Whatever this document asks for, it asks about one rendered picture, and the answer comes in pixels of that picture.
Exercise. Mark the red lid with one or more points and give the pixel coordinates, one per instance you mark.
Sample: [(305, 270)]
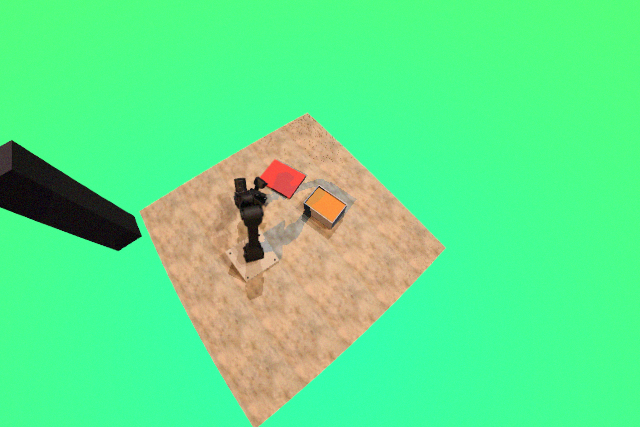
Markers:
[(282, 178)]

